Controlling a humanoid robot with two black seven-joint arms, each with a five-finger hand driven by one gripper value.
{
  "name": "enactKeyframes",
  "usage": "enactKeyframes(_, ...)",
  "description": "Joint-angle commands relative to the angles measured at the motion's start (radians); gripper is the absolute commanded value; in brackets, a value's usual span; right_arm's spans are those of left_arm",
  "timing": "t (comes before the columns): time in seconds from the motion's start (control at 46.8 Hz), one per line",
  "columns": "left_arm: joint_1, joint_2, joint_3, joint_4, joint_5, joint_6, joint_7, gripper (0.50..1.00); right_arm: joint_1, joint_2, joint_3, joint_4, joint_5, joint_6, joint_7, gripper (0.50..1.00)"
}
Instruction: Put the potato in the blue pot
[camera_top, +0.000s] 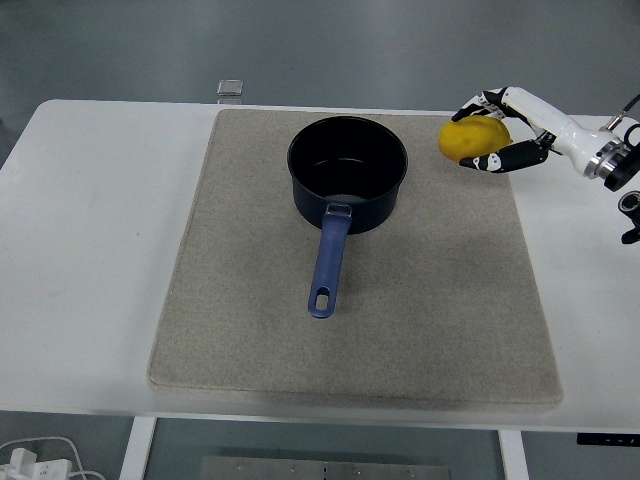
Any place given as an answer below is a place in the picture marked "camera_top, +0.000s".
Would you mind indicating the beige fabric mat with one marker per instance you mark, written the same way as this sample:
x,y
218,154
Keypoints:
x,y
400,310

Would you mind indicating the small metal floor plate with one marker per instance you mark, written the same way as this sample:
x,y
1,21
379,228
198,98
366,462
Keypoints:
x,y
230,87

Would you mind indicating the black table control panel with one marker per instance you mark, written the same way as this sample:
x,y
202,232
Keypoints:
x,y
607,439

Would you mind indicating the white table leg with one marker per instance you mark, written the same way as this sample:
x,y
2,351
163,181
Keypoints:
x,y
512,456
136,450

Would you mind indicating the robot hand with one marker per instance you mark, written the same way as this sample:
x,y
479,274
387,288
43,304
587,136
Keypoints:
x,y
545,117

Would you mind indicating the grey metal plate with screws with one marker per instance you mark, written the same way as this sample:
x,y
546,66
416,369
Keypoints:
x,y
325,469

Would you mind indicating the white power strip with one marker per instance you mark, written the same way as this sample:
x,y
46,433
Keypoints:
x,y
35,467

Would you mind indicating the yellow potato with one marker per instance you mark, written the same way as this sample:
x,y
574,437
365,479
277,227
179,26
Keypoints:
x,y
470,137

